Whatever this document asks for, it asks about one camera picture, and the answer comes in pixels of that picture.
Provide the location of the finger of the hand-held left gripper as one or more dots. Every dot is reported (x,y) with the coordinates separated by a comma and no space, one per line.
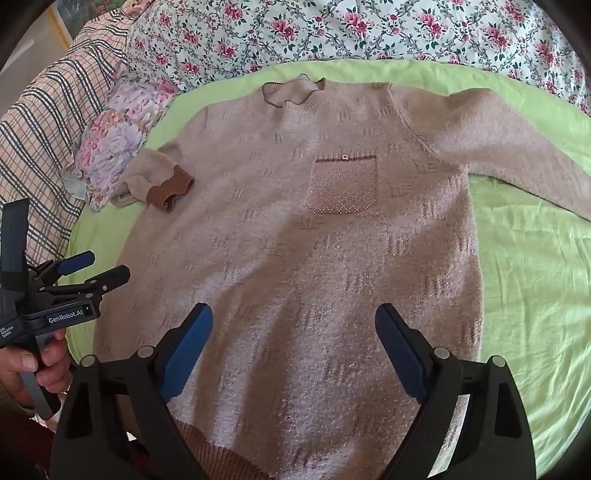
(76,263)
(111,278)

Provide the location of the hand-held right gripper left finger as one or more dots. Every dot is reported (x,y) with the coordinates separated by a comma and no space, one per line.
(189,350)

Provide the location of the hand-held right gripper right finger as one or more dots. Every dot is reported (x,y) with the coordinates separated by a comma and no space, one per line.
(401,355)

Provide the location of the beige knitted sweater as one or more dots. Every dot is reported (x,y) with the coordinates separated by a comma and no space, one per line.
(286,258)

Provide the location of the person's left forearm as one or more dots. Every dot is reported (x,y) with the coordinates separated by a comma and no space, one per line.
(23,447)

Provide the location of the person's left hand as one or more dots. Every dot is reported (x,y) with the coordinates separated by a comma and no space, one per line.
(57,369)

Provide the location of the plaid checked blanket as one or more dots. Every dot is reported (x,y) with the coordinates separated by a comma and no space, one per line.
(41,138)

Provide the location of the purple floral pillow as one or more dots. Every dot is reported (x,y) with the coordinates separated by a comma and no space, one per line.
(115,138)

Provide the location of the green bed sheet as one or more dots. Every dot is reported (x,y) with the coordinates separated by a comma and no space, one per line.
(531,258)

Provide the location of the floral quilt with pink flowers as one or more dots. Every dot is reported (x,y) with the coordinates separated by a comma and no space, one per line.
(369,27)

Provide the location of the framed wall picture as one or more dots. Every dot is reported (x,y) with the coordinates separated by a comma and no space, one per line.
(69,18)

